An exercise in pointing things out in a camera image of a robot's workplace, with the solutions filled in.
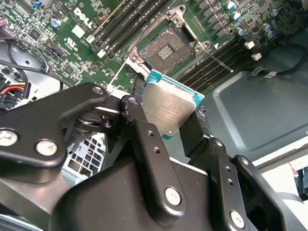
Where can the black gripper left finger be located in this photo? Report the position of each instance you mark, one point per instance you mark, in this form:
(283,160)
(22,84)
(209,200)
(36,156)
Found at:
(36,125)

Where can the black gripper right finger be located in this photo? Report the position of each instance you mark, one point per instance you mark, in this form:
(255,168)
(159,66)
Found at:
(221,180)

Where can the CPU with silver top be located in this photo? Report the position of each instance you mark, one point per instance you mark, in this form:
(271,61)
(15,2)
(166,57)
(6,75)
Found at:
(168,108)

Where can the metal socket cover frame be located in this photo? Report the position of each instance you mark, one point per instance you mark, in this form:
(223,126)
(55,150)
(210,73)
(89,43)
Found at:
(142,68)

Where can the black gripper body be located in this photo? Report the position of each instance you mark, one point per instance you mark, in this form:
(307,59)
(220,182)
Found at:
(108,197)

